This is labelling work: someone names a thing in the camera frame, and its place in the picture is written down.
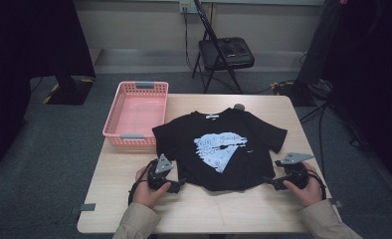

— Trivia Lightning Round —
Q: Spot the hand-held gripper cable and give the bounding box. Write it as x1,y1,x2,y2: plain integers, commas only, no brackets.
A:
304,168,328,201
127,158,159,206

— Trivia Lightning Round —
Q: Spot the person's right hand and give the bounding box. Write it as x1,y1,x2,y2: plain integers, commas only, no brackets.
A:
282,161,324,209

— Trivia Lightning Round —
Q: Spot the black printed t-shirt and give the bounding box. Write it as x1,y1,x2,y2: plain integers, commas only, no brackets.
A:
151,106,289,193

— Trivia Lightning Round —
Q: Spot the dark curtain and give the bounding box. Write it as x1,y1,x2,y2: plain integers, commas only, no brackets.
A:
0,0,98,177
296,0,392,197

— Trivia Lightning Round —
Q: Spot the person's left hand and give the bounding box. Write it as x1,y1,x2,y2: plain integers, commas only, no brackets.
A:
131,165,173,210

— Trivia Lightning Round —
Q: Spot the black striped stand base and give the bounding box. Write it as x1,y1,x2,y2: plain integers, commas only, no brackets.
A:
42,75,96,107
271,79,318,108

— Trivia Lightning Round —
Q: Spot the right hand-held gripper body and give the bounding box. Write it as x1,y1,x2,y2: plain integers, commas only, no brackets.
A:
275,151,315,190

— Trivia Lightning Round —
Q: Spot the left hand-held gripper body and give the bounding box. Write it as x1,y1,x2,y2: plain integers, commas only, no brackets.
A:
146,152,175,192

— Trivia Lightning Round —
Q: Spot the white wall socket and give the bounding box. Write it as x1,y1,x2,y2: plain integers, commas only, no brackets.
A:
178,0,199,15

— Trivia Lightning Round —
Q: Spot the black pedal device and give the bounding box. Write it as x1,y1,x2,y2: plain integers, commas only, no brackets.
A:
217,37,249,59

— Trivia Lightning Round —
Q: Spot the pink plastic basket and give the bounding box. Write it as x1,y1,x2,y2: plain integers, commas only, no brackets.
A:
101,80,170,148

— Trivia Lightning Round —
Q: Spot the black folding chair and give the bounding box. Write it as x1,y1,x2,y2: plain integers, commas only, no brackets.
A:
191,0,256,95

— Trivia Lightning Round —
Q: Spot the black wall cable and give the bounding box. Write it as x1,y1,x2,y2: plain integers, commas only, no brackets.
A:
182,6,199,73

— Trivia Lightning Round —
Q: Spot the left hand-held gripper cable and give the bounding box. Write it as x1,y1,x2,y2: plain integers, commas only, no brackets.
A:
127,158,159,206

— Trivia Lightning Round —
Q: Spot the right hand-held gripper cable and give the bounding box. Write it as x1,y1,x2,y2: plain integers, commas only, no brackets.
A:
304,168,328,201

